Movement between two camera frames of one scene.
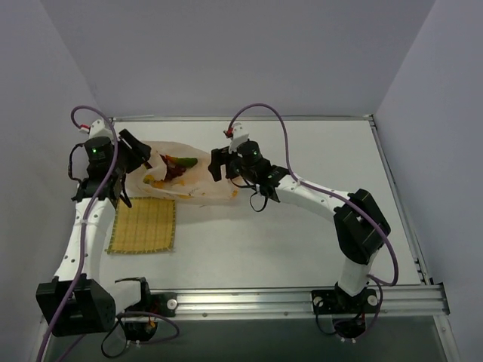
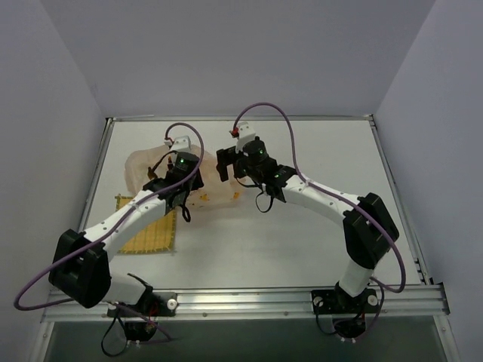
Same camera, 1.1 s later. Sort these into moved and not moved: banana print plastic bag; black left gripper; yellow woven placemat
Moved: black left gripper
Not moved: banana print plastic bag; yellow woven placemat
